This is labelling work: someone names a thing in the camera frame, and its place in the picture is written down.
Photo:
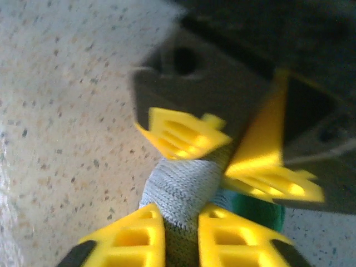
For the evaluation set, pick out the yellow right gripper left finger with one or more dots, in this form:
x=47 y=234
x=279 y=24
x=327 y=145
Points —
x=133 y=242

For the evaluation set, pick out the green knit sock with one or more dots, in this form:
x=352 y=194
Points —
x=256 y=211

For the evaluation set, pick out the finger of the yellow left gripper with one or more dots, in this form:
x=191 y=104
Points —
x=264 y=155
x=183 y=136

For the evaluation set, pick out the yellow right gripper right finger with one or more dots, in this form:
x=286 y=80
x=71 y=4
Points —
x=231 y=242

